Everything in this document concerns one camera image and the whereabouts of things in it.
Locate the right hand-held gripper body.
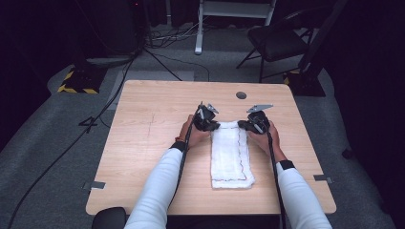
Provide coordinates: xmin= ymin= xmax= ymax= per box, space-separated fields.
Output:
xmin=245 ymin=103 xmax=274 ymax=135

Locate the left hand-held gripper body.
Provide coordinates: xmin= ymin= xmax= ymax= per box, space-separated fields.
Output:
xmin=192 ymin=101 xmax=220 ymax=132

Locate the white towel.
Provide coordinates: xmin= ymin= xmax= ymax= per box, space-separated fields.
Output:
xmin=209 ymin=120 xmax=256 ymax=191

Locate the person's left hand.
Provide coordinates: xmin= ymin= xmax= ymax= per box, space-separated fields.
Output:
xmin=175 ymin=114 xmax=213 ymax=150

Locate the person's right hand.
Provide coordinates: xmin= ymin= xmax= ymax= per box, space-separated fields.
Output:
xmin=247 ymin=119 xmax=288 ymax=164

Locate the black folding chair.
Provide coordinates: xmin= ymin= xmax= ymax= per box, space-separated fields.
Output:
xmin=236 ymin=9 xmax=316 ymax=84

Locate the grey tape piece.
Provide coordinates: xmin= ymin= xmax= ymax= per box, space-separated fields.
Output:
xmin=82 ymin=179 xmax=107 ymax=192
xmin=312 ymin=174 xmax=335 ymax=185

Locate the black caster wheel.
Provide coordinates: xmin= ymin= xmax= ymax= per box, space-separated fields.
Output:
xmin=341 ymin=146 xmax=355 ymax=160

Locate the person's dark lap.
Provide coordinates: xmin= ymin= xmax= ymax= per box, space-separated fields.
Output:
xmin=165 ymin=214 xmax=283 ymax=229

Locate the black computer cabinet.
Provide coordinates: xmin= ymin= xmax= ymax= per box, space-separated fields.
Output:
xmin=83 ymin=0 xmax=149 ymax=60

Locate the black stand base striped tape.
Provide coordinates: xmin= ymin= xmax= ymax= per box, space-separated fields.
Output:
xmin=56 ymin=64 xmax=108 ymax=95

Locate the black chair armrest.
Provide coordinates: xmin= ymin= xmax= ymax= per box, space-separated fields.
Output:
xmin=91 ymin=206 xmax=129 ymax=229

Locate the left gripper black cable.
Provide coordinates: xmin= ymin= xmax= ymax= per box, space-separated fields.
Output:
xmin=166 ymin=101 xmax=205 ymax=212

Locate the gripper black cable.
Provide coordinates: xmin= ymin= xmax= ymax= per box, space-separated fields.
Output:
xmin=256 ymin=117 xmax=288 ymax=229
xmin=166 ymin=101 xmax=205 ymax=212

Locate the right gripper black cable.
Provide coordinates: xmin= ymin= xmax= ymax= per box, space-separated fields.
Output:
xmin=256 ymin=117 xmax=288 ymax=229

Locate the thin black floor cable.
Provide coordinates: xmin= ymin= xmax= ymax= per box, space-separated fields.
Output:
xmin=142 ymin=47 xmax=211 ymax=83

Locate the black stand with slanted post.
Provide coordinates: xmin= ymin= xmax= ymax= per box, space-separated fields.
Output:
xmin=282 ymin=0 xmax=350 ymax=97

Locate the bundle of floor cables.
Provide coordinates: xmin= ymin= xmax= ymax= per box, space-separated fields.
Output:
xmin=144 ymin=15 xmax=211 ymax=50

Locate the white metal desk frame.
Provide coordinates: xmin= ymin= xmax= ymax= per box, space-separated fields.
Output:
xmin=194 ymin=0 xmax=278 ymax=56

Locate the long black floor cable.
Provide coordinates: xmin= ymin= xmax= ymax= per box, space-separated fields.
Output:
xmin=7 ymin=56 xmax=137 ymax=229

